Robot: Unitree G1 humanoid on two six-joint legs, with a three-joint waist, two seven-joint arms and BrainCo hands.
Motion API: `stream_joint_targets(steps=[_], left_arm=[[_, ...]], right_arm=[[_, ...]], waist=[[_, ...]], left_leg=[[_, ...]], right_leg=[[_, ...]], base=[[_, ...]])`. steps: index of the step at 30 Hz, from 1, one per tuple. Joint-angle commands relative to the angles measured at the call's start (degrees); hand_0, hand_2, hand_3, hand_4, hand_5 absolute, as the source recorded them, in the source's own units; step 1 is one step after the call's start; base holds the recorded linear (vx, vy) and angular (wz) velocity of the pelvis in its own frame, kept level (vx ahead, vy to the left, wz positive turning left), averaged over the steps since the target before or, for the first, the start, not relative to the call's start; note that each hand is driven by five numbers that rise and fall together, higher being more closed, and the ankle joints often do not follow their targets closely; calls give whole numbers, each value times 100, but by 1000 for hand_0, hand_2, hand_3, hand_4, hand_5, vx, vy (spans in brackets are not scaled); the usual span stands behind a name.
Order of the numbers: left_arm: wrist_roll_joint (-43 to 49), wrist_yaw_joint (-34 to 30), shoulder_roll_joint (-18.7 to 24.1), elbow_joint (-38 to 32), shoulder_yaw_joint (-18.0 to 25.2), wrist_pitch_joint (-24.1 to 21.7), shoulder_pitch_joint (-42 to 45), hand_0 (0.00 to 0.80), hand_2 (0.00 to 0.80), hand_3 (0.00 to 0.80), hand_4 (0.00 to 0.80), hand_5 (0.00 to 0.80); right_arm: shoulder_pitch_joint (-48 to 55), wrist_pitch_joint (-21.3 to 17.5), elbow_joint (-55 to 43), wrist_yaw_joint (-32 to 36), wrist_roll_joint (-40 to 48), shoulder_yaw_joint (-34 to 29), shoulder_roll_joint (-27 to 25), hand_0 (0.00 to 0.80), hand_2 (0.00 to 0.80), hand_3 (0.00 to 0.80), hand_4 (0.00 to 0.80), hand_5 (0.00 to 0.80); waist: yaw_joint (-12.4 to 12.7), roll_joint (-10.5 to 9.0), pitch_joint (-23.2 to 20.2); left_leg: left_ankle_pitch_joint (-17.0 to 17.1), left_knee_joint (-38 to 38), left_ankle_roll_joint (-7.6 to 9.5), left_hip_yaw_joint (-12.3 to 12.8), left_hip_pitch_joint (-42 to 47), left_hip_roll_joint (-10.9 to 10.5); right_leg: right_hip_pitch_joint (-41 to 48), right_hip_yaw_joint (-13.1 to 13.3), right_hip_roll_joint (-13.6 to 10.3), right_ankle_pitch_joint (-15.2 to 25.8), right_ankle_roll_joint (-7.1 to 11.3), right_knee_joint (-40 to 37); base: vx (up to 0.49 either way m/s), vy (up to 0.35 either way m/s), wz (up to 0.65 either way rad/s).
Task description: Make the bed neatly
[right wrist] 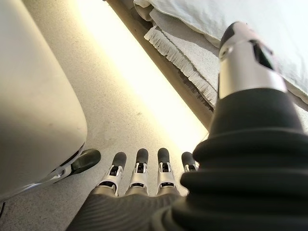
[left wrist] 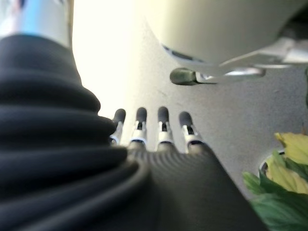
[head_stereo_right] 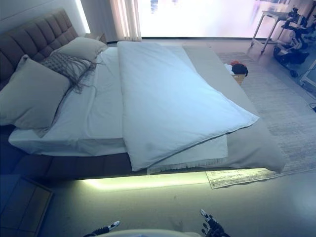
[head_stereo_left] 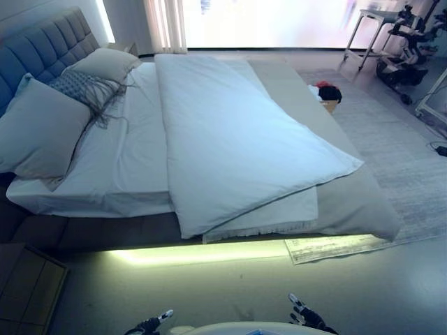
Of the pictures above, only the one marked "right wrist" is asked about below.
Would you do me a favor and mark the right silver robot leg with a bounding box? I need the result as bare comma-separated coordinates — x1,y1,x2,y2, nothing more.
0,0,102,202

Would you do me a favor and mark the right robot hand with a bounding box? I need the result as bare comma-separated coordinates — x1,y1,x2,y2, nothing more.
67,21,308,231

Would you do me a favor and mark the white duvet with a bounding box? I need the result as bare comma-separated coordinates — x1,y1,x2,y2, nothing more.
133,0,308,104

